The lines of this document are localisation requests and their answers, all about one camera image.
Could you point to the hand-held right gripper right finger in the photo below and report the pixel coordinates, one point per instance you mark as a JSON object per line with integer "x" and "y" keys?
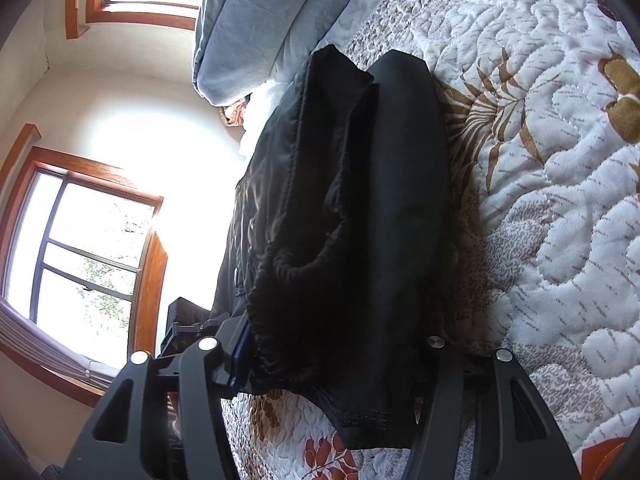
{"x": 440, "y": 375}

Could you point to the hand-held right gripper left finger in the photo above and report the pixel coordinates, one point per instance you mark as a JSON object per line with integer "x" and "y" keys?
{"x": 242, "y": 355}

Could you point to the black pants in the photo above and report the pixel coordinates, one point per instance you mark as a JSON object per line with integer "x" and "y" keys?
{"x": 380, "y": 210}

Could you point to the wooden window with mullions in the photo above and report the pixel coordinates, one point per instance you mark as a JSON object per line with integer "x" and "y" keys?
{"x": 90, "y": 240}

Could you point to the grey pleated curtain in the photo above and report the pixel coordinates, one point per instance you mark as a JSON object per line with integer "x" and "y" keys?
{"x": 40, "y": 340}

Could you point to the floral quilt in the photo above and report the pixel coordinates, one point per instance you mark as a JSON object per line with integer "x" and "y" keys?
{"x": 550, "y": 210}

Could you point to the patterned cloth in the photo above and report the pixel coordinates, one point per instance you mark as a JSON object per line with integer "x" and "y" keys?
{"x": 232, "y": 112}

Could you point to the blue pillow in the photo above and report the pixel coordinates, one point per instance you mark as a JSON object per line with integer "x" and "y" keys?
{"x": 250, "y": 35}

